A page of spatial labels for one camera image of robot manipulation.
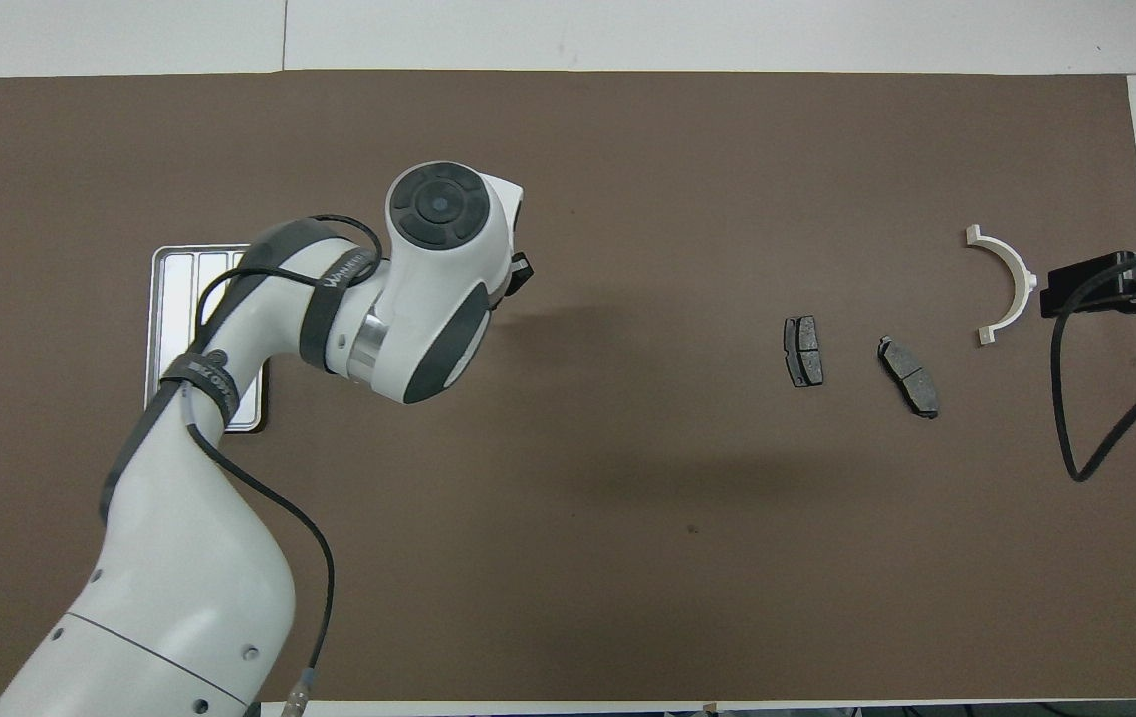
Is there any brown table mat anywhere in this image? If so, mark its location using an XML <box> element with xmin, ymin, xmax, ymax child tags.
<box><xmin>0</xmin><ymin>70</ymin><xmax>1136</xmax><ymax>703</ymax></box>

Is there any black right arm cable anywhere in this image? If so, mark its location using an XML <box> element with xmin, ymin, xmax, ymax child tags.
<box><xmin>1051</xmin><ymin>249</ymin><xmax>1136</xmax><ymax>484</ymax></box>

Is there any short dark brake pad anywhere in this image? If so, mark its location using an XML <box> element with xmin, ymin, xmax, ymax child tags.
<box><xmin>783</xmin><ymin>315</ymin><xmax>825</xmax><ymax>389</ymax></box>

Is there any white half ring bracket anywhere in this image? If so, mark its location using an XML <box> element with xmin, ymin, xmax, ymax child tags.
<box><xmin>965</xmin><ymin>224</ymin><xmax>1039</xmax><ymax>348</ymax></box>

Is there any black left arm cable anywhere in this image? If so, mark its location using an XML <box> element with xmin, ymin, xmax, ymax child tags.
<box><xmin>157</xmin><ymin>214</ymin><xmax>384</xmax><ymax>717</ymax></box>

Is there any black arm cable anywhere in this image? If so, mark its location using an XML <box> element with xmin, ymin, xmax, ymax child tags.
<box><xmin>157</xmin><ymin>214</ymin><xmax>384</xmax><ymax>717</ymax></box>
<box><xmin>1051</xmin><ymin>249</ymin><xmax>1136</xmax><ymax>484</ymax></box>

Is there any long dark brake pad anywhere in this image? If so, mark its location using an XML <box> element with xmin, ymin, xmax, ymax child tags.
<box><xmin>876</xmin><ymin>336</ymin><xmax>941</xmax><ymax>421</ymax></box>

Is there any silver metal tray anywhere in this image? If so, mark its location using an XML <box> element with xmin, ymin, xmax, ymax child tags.
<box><xmin>144</xmin><ymin>244</ymin><xmax>270</xmax><ymax>435</ymax></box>

